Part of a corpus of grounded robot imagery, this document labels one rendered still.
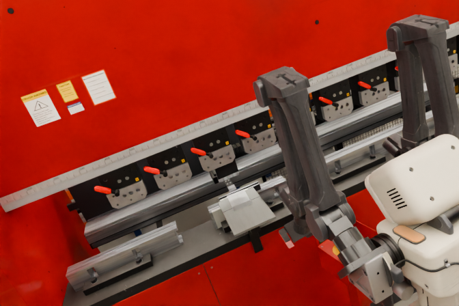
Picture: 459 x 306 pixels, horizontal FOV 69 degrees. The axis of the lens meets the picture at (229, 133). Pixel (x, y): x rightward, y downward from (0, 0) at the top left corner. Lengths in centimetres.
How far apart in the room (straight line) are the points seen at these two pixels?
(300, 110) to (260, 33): 65
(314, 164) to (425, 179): 24
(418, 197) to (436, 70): 38
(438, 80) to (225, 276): 115
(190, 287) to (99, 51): 105
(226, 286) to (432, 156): 110
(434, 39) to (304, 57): 59
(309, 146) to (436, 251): 34
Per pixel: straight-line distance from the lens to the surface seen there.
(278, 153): 185
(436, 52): 105
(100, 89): 132
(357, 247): 87
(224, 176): 152
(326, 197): 87
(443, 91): 107
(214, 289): 167
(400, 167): 84
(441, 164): 89
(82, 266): 167
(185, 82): 133
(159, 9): 130
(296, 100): 79
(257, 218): 138
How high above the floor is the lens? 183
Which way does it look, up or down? 22 degrees down
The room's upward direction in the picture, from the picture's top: 18 degrees counter-clockwise
